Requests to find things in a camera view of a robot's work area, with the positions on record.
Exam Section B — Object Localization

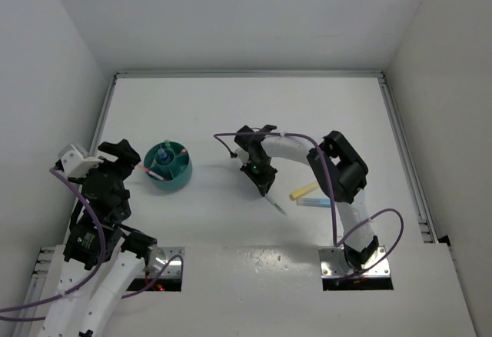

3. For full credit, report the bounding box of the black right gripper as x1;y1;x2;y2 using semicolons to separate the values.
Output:
241;157;279;195

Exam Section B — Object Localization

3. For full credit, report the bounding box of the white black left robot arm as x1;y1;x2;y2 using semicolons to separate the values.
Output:
38;139;157;336

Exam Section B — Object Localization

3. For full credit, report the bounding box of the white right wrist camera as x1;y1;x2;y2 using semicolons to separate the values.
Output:
230;148;250;165

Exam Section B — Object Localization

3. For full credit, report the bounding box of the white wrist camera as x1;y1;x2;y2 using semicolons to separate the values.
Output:
58;143;103;179
230;148;250;165

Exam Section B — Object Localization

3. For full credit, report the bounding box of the clear blue spray bottle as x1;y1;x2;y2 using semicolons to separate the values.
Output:
155;148;173;165

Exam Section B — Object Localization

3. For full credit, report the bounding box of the teal round divided organizer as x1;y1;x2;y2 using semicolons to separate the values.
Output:
143;140;193;192

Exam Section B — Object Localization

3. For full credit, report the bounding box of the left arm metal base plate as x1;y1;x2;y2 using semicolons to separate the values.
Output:
145;245;185;279

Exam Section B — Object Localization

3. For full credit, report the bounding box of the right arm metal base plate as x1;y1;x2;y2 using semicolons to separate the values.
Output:
318;246;391;280

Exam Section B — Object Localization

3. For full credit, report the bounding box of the blue highlighter marker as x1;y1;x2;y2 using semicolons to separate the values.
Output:
296;198;331;208

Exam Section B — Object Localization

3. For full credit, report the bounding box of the red pen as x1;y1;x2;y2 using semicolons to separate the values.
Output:
138;165;166;182

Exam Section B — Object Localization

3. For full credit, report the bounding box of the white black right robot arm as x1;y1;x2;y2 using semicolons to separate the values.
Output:
232;125;379;270

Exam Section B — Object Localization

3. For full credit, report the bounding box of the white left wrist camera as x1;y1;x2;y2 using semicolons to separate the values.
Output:
58;143;103;179

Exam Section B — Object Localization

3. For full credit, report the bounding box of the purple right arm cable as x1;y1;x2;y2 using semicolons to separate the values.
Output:
213;132;405;279

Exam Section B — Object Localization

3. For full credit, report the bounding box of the green pen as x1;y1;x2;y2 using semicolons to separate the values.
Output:
264;195;287;215

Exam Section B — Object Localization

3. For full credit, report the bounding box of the yellow highlighter marker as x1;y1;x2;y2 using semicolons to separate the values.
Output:
289;182;319;201

